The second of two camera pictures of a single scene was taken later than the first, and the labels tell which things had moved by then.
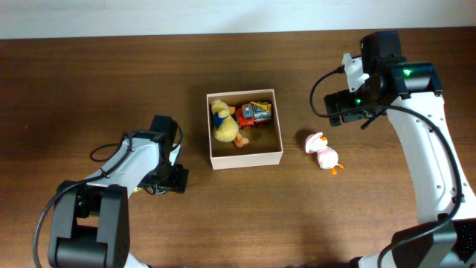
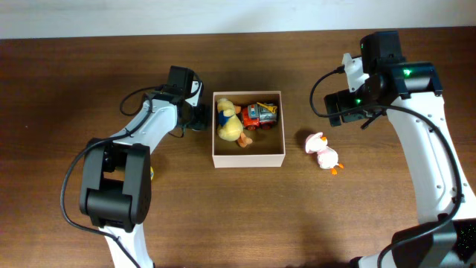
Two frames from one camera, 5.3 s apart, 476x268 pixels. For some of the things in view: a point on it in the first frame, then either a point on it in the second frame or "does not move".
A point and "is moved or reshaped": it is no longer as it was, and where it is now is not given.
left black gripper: (178, 186) to (206, 120)
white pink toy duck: (327, 158) does not move
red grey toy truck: (253, 114) is moved or reshaped
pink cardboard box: (265, 146) does not move
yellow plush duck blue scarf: (226, 129) is moved or reshaped
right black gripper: (332, 109) does not move
